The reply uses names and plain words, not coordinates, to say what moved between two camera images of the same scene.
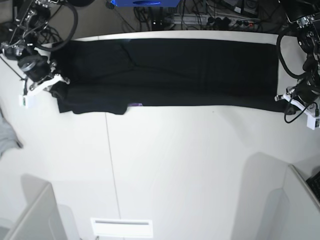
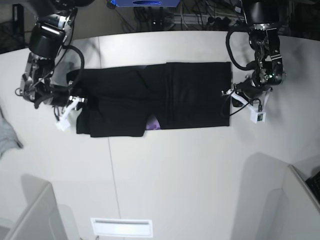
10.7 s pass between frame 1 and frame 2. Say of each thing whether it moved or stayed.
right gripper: moved
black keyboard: stayed
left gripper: moved
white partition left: stayed
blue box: stayed
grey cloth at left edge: stayed
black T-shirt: moved
